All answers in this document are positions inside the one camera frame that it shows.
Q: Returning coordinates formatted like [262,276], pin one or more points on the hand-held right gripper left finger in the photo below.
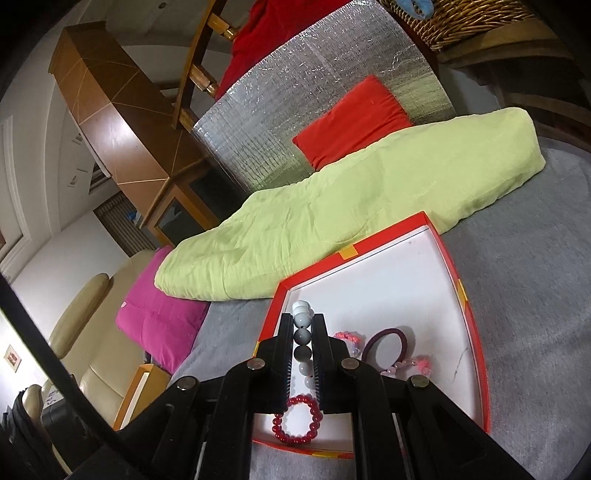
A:
[286,369]

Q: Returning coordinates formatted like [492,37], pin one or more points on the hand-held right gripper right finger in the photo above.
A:
[321,369]

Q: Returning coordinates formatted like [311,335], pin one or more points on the red box with white inside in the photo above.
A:
[406,286]

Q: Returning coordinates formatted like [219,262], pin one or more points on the magenta pillow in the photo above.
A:
[161,314]

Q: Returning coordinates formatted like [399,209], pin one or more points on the light green blanket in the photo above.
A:
[346,203]

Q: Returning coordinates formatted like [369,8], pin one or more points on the beige sofa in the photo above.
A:
[92,332]

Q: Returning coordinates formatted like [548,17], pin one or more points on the dark radiator grille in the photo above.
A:
[124,226]

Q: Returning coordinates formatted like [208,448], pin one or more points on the red cushion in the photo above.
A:
[355,124]

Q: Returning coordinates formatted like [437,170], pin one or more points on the silver foil mat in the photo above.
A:
[286,92]

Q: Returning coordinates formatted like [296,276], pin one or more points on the wooden cabinet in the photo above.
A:
[120,124]

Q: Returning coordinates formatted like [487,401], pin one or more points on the red cloth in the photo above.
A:
[268,37]

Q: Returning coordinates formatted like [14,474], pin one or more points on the wicker basket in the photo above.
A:
[461,23]

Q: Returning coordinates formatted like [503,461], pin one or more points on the blue cloth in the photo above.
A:
[415,7]

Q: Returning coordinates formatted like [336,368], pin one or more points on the small picture frame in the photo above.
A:
[11,357]

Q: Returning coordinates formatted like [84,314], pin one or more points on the wooden chair frame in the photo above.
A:
[198,69]

